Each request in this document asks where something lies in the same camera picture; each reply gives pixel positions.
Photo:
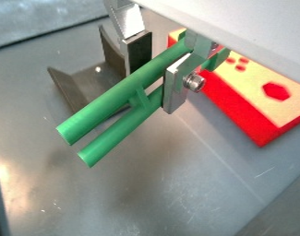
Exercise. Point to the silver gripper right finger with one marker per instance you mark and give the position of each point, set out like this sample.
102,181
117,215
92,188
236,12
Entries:
181,78

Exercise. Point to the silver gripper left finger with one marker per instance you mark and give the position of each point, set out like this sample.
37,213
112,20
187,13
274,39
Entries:
132,33

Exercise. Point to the green three prong object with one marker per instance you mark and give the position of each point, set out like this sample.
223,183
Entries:
129,92

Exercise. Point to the black curved fixture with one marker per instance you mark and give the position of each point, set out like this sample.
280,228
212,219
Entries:
82,87

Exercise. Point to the red foam shape block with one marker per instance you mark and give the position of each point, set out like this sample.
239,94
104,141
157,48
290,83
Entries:
256,97

